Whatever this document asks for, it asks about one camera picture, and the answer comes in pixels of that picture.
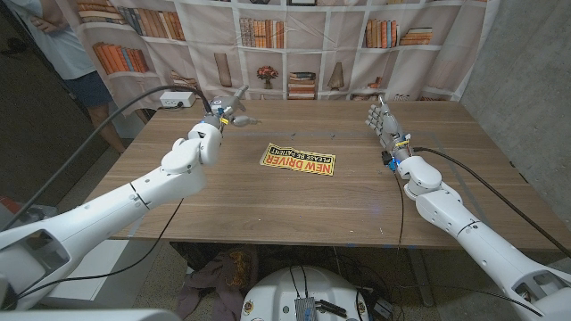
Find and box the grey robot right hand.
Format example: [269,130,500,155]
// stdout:
[364,94,414,164]

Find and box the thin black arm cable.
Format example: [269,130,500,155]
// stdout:
[392,170,544,317]
[12,198,185,304]

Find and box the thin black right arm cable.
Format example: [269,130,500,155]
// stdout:
[392,170,544,317]

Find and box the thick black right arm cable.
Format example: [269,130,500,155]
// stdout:
[410,146,571,259]

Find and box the grey table leg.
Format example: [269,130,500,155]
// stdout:
[408,248,436,309]

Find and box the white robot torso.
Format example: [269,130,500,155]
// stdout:
[240,266,370,321]

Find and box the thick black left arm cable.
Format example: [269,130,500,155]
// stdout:
[0,84,214,233]

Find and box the white power strip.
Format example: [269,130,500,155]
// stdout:
[159,91,197,109]

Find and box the standing person in light shirt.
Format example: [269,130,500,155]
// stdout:
[0,0,128,155]

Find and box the clear plastic bag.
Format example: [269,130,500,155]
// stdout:
[0,195,59,226]

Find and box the grey tape outline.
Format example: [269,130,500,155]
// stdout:
[127,130,496,237]

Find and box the black connector bar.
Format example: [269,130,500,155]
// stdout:
[314,299,347,319]

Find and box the purple cloth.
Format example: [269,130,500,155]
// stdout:
[176,247,260,321]

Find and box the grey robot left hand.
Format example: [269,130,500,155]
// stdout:
[203,84,260,131]

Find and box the printed bookshelf backdrop cloth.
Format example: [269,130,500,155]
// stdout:
[57,0,501,117]

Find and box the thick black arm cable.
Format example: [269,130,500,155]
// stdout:
[0,84,214,233]
[410,146,571,259]

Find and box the grey finned module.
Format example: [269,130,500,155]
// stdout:
[294,297,318,321]

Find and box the yellow new driver bumper sticker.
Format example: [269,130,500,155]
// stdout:
[260,142,336,177]

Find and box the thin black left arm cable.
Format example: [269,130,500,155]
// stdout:
[12,198,185,304]

